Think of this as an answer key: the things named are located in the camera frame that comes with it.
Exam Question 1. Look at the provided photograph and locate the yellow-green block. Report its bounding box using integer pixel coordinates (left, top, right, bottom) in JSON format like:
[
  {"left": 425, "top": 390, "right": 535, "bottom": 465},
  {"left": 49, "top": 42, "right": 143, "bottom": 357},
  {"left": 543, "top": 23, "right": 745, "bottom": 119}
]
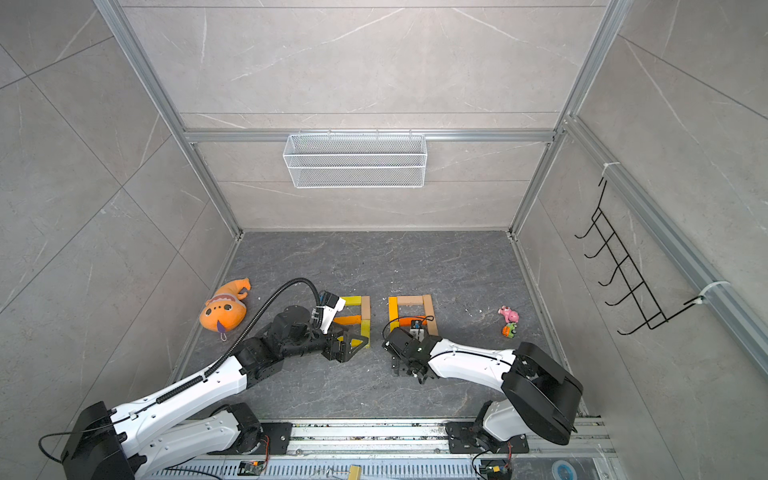
[{"left": 360, "top": 319, "right": 371, "bottom": 349}]

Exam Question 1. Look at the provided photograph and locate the orange block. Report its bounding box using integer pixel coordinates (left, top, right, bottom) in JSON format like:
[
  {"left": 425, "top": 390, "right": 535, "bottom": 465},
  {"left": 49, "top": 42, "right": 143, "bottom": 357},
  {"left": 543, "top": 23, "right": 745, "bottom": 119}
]
[
  {"left": 399, "top": 316, "right": 429, "bottom": 329},
  {"left": 334, "top": 315, "right": 362, "bottom": 326}
]

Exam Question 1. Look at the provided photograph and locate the tan block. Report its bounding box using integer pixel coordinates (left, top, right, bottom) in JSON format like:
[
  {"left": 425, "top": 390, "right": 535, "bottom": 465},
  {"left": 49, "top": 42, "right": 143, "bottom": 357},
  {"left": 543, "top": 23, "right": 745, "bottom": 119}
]
[
  {"left": 427, "top": 318, "right": 439, "bottom": 336},
  {"left": 360, "top": 296, "right": 371, "bottom": 322},
  {"left": 422, "top": 294, "right": 435, "bottom": 320},
  {"left": 397, "top": 296, "right": 424, "bottom": 306}
]

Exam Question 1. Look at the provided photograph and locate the orange-yellow block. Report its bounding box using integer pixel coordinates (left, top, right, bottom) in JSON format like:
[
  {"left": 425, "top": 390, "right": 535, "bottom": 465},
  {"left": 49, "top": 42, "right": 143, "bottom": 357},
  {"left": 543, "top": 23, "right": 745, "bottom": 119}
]
[{"left": 388, "top": 297, "right": 399, "bottom": 321}]

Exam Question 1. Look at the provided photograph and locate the tan block top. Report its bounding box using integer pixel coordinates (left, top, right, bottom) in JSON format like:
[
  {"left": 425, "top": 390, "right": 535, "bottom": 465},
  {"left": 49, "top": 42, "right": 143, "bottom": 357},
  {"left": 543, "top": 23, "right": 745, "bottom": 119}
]
[{"left": 427, "top": 318, "right": 439, "bottom": 336}]

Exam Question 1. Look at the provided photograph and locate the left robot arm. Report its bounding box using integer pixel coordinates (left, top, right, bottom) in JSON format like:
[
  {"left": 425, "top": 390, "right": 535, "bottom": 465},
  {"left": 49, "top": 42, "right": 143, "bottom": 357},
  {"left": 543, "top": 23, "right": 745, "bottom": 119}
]
[{"left": 48, "top": 278, "right": 369, "bottom": 479}]

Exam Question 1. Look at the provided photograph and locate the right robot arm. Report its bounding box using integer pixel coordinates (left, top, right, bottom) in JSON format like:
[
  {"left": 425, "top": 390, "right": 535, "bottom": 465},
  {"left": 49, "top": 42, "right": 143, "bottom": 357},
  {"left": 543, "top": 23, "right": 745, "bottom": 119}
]
[{"left": 383, "top": 328, "right": 583, "bottom": 453}]

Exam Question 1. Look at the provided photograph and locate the orange plush toy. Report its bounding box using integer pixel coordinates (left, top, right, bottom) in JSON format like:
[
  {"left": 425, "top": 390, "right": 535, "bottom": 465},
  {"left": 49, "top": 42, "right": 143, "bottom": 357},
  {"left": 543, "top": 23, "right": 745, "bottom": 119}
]
[{"left": 199, "top": 278, "right": 251, "bottom": 341}]

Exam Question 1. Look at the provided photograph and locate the small orange green toy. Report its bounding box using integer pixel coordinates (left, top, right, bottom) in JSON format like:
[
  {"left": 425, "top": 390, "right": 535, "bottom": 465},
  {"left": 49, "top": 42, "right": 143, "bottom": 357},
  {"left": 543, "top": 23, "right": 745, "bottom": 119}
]
[{"left": 502, "top": 323, "right": 517, "bottom": 338}]

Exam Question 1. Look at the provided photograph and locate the pink pig toy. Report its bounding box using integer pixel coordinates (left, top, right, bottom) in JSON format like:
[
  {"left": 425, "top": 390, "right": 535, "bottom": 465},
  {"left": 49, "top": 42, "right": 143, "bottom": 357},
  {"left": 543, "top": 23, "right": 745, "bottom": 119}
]
[{"left": 498, "top": 306, "right": 520, "bottom": 324}]

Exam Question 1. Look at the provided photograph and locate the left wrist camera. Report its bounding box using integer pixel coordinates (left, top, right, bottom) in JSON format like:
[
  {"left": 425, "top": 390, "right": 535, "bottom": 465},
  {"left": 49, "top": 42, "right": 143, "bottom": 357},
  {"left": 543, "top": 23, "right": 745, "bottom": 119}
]
[{"left": 313, "top": 291, "right": 346, "bottom": 334}]

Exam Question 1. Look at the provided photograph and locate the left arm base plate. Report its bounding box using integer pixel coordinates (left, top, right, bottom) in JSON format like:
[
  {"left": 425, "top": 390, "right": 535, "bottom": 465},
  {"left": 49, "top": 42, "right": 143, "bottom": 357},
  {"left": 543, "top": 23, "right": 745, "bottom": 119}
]
[{"left": 226, "top": 403, "right": 293, "bottom": 455}]

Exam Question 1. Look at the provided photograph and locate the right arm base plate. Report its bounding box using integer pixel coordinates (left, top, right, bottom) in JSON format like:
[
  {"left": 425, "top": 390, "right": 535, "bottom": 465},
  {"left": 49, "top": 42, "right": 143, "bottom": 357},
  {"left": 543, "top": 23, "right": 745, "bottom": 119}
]
[{"left": 445, "top": 401, "right": 530, "bottom": 454}]

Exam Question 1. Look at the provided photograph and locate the white wire mesh basket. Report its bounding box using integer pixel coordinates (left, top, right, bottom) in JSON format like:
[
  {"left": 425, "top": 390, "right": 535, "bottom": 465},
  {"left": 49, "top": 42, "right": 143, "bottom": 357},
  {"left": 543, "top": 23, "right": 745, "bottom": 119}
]
[{"left": 283, "top": 133, "right": 428, "bottom": 189}]

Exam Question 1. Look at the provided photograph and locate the aluminium rail frame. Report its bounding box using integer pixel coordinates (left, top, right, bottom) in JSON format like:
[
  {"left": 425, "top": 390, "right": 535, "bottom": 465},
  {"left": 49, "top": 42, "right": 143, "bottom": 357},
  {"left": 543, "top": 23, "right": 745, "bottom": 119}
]
[{"left": 148, "top": 417, "right": 627, "bottom": 479}]

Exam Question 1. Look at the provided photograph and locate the black wire hook rack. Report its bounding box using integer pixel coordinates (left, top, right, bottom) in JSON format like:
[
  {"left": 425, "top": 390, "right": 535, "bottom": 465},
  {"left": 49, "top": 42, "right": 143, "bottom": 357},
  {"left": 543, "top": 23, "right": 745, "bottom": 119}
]
[{"left": 574, "top": 178, "right": 709, "bottom": 337}]

